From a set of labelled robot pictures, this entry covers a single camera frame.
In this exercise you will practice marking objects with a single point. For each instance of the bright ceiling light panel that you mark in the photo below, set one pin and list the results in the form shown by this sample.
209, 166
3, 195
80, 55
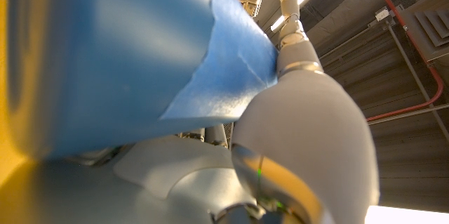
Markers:
407, 217

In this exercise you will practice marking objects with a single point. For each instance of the grey air vent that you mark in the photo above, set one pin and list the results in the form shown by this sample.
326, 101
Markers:
431, 31

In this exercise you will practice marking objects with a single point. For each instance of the blue metal bottle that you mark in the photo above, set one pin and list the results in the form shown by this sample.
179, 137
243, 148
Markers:
105, 59

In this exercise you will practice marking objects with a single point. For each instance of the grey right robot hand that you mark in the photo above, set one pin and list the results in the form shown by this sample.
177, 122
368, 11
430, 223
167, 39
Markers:
308, 129

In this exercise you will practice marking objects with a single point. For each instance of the grey metal conduit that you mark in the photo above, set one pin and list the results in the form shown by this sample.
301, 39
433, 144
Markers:
419, 80

